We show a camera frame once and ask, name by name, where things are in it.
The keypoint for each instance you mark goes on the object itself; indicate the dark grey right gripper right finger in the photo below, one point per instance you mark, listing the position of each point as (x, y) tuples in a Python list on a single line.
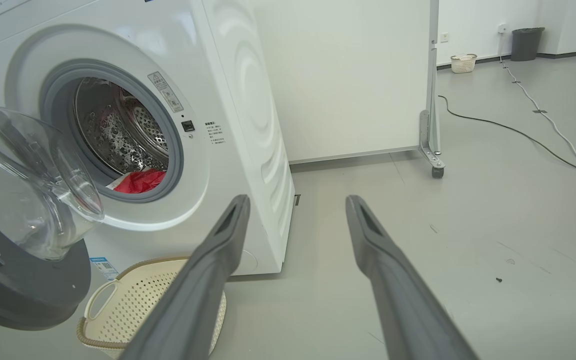
[(403, 310)]

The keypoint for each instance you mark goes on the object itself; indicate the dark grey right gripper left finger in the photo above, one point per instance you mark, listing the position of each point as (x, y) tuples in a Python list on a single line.
[(193, 300)]

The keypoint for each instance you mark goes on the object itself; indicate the red and white garment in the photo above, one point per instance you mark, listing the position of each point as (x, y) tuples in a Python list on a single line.
[(140, 182)]

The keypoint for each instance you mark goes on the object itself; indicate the washing machine door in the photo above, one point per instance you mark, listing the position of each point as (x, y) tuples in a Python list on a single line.
[(23, 280)]

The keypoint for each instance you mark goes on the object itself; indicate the cream perforated laundry basket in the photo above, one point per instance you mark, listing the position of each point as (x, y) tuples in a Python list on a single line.
[(133, 305)]

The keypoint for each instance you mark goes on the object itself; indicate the white front-load washing machine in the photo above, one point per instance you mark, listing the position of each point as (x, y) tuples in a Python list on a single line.
[(238, 125)]

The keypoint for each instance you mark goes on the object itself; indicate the small white background basket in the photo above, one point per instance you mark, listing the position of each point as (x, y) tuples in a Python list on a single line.
[(463, 64)]

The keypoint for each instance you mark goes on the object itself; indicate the blue energy label sticker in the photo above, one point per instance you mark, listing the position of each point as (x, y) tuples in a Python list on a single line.
[(103, 267)]

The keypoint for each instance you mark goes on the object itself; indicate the metal partition leg with caster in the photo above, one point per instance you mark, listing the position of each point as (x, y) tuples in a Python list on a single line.
[(430, 150)]

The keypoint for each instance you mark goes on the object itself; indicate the grey warning sticker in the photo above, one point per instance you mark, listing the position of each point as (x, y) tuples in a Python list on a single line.
[(165, 91)]

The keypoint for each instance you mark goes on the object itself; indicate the white partition panel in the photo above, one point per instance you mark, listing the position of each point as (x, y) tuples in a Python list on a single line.
[(348, 75)]

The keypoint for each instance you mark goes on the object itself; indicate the grey trash bin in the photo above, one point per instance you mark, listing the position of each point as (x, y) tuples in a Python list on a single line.
[(527, 45)]

